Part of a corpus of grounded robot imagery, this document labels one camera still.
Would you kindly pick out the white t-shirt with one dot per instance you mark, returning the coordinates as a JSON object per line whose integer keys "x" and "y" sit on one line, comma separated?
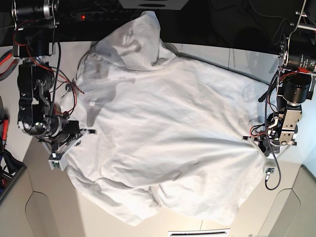
{"x": 168, "y": 130}

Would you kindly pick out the white box with oval opening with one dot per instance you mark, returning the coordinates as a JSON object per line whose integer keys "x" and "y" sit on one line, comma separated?
{"x": 153, "y": 4}

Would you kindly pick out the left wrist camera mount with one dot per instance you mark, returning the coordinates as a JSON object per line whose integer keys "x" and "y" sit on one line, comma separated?
{"x": 271, "y": 165}

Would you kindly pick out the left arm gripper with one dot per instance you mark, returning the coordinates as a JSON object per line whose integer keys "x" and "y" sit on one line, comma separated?
{"x": 280, "y": 134}

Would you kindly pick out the grey bin with tools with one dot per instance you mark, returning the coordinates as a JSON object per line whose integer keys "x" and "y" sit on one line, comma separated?
{"x": 9, "y": 173}

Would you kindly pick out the orange grey pliers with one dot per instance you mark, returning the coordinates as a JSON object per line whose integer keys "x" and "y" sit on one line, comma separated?
{"x": 8, "y": 63}

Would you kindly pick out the orange handled tool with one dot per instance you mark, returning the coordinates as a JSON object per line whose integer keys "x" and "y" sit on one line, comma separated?
{"x": 4, "y": 125}

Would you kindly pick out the white vent grille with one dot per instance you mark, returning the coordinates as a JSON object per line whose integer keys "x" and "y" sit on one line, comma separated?
{"x": 201, "y": 233}

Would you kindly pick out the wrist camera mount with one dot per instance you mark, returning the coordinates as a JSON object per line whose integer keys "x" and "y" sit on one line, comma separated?
{"x": 271, "y": 165}
{"x": 61, "y": 145}

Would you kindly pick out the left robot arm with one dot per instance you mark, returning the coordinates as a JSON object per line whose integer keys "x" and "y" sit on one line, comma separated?
{"x": 293, "y": 25}

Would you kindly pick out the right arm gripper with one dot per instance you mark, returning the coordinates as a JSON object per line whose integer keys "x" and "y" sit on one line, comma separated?
{"x": 58, "y": 133}

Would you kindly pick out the black power strip red switch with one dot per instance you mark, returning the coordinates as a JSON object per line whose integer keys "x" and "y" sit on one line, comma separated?
{"x": 104, "y": 16}

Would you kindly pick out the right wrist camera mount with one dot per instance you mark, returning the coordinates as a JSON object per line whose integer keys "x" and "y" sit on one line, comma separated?
{"x": 61, "y": 145}

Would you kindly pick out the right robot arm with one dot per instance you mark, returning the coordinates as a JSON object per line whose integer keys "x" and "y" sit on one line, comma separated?
{"x": 37, "y": 47}

